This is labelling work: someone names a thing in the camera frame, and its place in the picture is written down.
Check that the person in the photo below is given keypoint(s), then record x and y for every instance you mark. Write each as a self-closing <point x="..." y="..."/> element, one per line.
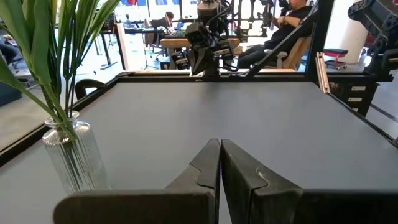
<point x="7" y="49"/>
<point x="169" y="18"/>
<point x="280" y="28"/>

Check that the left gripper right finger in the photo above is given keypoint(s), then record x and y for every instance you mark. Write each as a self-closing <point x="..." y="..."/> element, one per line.
<point x="264" y="205"/>

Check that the red stool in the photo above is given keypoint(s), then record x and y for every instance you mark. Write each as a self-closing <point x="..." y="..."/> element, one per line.
<point x="335" y="53"/>

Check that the black table frame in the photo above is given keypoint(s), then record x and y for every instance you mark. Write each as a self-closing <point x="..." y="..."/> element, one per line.
<point x="155" y="76"/>

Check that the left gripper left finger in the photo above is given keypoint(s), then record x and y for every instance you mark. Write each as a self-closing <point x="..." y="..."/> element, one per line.
<point x="186" y="205"/>

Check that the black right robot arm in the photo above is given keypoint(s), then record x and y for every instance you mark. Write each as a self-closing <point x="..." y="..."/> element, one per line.
<point x="207" y="12"/>

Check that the clear ribbed glass vase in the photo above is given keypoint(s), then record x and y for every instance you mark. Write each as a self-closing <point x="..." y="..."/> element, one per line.
<point x="74" y="155"/>

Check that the wooden chair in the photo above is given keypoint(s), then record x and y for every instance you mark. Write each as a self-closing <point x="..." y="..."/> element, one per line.
<point x="298" y="53"/>

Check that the black drawer unit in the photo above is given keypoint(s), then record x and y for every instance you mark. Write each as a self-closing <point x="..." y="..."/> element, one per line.
<point x="357" y="93"/>

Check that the wooden desk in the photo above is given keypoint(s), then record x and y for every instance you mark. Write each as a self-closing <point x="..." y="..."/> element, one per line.
<point x="174" y="42"/>

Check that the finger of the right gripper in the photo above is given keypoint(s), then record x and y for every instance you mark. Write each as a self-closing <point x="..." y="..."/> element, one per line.
<point x="207" y="62"/>
<point x="195" y="62"/>

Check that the black background machine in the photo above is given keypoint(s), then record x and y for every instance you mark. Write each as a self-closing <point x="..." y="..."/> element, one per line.
<point x="373" y="18"/>

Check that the black arched bracket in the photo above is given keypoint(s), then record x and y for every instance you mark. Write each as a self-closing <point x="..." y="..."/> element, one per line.
<point x="90" y="81"/>

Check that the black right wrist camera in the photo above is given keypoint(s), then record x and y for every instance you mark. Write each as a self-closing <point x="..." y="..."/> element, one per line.
<point x="195" y="34"/>

